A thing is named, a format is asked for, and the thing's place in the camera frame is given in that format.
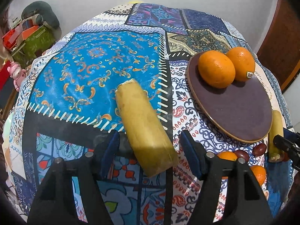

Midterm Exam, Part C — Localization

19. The yellow sugarcane piece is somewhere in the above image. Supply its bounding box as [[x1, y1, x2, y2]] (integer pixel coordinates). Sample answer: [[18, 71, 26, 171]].
[[267, 109, 285, 163], [115, 79, 178, 177]]

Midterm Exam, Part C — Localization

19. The dark green neck pillow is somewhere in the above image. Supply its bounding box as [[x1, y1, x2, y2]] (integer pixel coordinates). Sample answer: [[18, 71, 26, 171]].
[[21, 1, 59, 30]]

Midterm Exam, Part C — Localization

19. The yellow round headboard object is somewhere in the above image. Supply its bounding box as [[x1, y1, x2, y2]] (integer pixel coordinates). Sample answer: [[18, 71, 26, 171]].
[[128, 0, 143, 4]]

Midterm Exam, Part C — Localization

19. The brown wooden door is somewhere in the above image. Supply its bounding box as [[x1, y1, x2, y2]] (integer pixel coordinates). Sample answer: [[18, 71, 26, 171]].
[[257, 0, 299, 92]]

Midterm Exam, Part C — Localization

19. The dark brown round plate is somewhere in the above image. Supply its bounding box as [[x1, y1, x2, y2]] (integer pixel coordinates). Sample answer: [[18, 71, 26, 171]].
[[186, 53, 273, 143]]

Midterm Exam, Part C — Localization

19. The small mandarin orange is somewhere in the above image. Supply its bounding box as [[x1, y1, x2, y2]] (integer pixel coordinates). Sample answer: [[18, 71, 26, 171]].
[[250, 165, 267, 186], [217, 151, 237, 161]]

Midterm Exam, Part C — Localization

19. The large orange with sticker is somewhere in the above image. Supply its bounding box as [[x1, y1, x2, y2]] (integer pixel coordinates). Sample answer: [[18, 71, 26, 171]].
[[225, 47, 255, 82]]

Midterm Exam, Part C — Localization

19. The blue patchwork bedspread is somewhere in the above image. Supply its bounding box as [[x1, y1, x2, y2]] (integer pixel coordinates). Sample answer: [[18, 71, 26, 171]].
[[1, 3, 294, 224]]

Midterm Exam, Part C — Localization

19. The pink plush toy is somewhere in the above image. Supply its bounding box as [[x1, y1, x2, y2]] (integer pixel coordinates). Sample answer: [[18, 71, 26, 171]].
[[7, 61, 26, 92]]

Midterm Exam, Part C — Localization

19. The large orange without sticker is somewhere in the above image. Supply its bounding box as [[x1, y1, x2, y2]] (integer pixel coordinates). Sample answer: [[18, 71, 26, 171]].
[[198, 50, 236, 89]]

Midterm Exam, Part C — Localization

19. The green box pile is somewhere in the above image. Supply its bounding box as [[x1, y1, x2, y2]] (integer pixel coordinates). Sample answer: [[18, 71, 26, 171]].
[[1, 25, 56, 68]]

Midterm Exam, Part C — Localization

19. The dark red grape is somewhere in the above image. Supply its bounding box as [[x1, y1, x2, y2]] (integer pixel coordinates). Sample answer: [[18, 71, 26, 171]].
[[252, 143, 267, 157], [234, 149, 250, 162]]

